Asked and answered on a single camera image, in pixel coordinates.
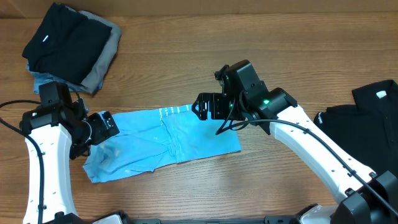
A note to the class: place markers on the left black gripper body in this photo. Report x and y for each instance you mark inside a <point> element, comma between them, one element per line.
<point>94,132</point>

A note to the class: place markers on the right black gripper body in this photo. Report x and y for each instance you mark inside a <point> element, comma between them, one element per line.
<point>205,106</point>

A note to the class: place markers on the light blue printed t-shirt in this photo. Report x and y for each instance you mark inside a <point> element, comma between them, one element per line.
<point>150,139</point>

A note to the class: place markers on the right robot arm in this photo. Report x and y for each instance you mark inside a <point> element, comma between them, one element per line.
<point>361,195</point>

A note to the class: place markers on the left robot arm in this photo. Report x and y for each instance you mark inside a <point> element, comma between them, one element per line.
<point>56,132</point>

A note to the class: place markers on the folded grey garment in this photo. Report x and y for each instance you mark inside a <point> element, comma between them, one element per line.
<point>94,80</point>

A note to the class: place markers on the folded blue jeans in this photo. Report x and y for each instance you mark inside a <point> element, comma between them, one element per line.
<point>43,78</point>

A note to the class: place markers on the folded black garment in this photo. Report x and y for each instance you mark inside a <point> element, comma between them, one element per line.
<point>67,44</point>

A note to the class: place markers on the black garment at right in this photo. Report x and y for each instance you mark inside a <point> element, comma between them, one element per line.
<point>366,130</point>

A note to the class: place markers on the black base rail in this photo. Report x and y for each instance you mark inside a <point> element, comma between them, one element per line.
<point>120,217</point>

